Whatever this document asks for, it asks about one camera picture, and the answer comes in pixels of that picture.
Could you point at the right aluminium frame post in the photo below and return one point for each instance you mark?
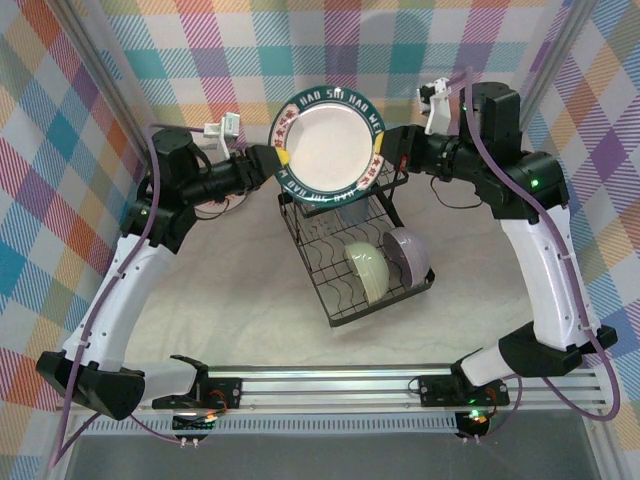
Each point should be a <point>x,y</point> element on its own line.
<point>562,40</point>

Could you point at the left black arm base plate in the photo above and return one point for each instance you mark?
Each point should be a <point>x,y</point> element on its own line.
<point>230,392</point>

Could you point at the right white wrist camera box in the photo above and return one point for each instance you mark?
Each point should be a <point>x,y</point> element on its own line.
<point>437,107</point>

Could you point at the controller board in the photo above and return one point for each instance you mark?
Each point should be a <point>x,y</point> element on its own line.
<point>475,420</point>
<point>195,424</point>

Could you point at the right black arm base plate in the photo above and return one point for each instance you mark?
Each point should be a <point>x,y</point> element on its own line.
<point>435,390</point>

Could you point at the left controller board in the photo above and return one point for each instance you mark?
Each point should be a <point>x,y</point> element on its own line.
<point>195,424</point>

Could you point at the pale green bowl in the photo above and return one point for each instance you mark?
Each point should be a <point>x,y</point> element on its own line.
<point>370,270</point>

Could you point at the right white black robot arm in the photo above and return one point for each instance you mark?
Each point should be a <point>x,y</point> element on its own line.
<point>545,280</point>

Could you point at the left aluminium frame post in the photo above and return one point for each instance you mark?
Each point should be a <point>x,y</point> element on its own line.
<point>107,80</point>

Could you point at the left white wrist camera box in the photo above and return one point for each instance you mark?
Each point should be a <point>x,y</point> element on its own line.
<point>227,127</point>

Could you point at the white plate green lettered rim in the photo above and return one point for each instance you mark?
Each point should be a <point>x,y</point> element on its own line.
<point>325,145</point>

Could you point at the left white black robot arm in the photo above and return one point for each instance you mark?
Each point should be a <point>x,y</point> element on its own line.
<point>125,295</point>

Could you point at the purple bowl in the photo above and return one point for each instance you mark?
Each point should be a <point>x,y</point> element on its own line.
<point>407,255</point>

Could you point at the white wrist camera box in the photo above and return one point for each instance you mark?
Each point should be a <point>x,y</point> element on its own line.
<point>227,127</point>
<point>437,107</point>

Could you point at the right controller board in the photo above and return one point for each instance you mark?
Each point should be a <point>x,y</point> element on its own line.
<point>475,420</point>

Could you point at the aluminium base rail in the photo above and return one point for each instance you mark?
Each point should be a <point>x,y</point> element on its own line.
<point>320,392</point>

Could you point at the aluminium frame post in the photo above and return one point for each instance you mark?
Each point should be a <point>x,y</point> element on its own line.
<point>562,40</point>
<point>107,80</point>

